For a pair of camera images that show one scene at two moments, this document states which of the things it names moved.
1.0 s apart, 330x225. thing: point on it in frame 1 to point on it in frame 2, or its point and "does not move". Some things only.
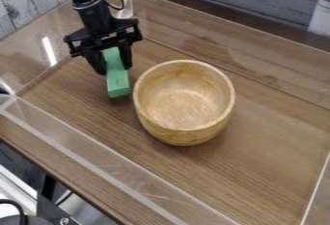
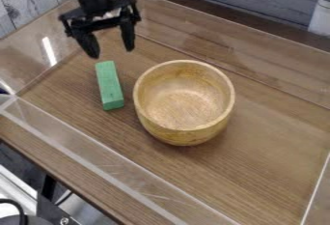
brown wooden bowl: [183, 98] does not move
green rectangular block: [116, 72] to [111, 93]
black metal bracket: [50, 213] does not move
